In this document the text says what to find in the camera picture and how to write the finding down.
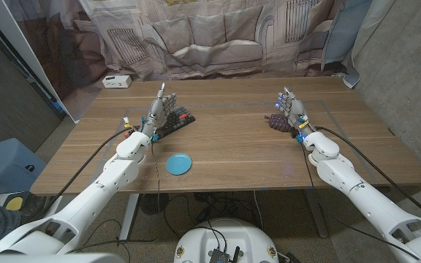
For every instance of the blue plastic bin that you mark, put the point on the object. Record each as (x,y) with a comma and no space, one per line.
(6,164)

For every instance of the round black floor fan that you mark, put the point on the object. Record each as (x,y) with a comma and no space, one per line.
(154,203)

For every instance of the white upright panel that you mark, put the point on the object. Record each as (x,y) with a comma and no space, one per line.
(40,73)

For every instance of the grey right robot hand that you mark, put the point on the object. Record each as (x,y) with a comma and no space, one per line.
(295,109)

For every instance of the printed sofa backdrop cloth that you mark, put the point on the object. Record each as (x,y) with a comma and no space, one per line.
(210,36)

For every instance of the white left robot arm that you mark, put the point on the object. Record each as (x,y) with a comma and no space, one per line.
(97,190)

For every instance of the yellow and black device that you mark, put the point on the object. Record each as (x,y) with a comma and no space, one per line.
(13,202)

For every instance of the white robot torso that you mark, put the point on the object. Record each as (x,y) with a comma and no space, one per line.
(228,233)

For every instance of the black electronics board on torso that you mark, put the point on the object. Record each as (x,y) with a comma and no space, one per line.
(220,255)

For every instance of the grey table leg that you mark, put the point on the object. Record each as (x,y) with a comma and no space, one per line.
(316,215)

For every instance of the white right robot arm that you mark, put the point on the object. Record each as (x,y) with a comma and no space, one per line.
(364,193)

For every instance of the dark purple grape bunch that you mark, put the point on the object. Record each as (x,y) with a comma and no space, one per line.
(279,122)

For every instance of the black mechanical keyboard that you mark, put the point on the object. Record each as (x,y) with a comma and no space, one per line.
(180,118)

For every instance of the round blue coaster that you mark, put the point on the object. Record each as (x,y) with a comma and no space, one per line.
(178,164)

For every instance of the white power box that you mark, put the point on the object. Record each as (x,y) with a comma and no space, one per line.
(117,81)

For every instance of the white table leg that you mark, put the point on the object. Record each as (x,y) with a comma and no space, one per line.
(129,217)

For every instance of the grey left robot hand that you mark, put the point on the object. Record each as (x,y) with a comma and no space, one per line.
(157,111)

